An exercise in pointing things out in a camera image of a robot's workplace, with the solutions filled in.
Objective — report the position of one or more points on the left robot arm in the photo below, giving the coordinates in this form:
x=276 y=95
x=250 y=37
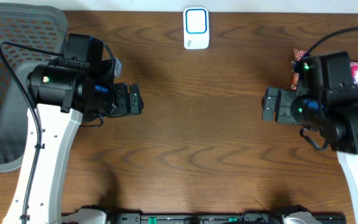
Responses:
x=73 y=90

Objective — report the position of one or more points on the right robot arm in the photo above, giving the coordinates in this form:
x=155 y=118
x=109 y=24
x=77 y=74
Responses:
x=325 y=106

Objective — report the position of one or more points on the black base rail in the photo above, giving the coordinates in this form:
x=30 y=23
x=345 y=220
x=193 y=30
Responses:
x=204 y=218

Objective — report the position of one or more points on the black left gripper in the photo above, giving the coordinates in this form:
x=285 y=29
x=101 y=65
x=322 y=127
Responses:
x=123 y=100

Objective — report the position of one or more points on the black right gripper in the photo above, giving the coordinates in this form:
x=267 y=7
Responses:
x=282 y=109

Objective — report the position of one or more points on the grey plastic shopping basket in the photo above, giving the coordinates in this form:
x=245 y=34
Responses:
x=29 y=36

